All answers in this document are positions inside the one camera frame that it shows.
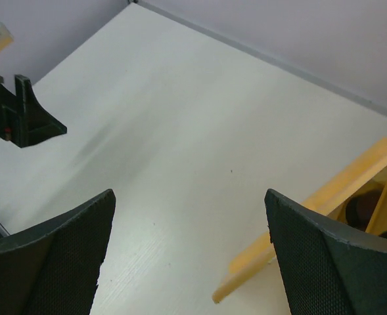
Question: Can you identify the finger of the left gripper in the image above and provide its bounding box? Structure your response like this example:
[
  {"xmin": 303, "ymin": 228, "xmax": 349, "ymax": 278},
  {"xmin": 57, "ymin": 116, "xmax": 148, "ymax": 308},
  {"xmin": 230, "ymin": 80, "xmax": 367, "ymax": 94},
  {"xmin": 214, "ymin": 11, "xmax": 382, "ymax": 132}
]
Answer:
[{"xmin": 14, "ymin": 75, "xmax": 67, "ymax": 148}]

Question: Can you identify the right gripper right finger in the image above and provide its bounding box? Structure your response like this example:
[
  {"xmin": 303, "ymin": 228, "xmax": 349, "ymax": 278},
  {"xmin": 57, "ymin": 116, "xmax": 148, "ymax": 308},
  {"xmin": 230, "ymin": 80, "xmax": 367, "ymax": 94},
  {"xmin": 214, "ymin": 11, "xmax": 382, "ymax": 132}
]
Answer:
[{"xmin": 264, "ymin": 189, "xmax": 387, "ymax": 315}]

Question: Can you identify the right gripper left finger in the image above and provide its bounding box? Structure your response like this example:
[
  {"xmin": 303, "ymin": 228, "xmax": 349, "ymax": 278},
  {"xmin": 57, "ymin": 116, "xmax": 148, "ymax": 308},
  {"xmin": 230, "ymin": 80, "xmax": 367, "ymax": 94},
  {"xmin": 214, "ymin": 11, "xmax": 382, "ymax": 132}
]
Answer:
[{"xmin": 0, "ymin": 189, "xmax": 116, "ymax": 314}]

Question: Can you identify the yellow cabinet door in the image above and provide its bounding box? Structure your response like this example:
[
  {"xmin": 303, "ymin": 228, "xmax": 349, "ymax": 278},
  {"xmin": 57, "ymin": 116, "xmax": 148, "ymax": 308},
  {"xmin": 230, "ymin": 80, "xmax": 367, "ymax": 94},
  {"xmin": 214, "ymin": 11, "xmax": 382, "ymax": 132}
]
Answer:
[{"xmin": 212, "ymin": 137, "xmax": 387, "ymax": 304}]

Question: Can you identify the purple loafer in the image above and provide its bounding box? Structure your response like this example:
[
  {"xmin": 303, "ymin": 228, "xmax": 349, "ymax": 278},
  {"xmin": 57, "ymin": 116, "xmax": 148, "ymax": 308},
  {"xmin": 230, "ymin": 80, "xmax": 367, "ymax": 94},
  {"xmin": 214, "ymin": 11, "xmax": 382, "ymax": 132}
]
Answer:
[{"xmin": 345, "ymin": 190, "xmax": 382, "ymax": 231}]

